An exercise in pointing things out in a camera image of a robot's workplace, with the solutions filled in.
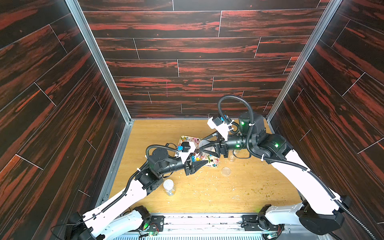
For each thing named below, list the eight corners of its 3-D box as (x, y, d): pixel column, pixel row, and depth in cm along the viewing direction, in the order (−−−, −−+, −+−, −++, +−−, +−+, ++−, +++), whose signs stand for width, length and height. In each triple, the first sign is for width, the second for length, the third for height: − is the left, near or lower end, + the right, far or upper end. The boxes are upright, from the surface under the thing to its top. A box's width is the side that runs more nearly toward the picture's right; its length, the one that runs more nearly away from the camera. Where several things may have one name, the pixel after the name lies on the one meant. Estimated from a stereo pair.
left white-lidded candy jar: (166, 195, 85) (162, 188, 75) (167, 187, 88) (163, 179, 78) (175, 195, 85) (172, 188, 75) (175, 187, 88) (173, 179, 78)
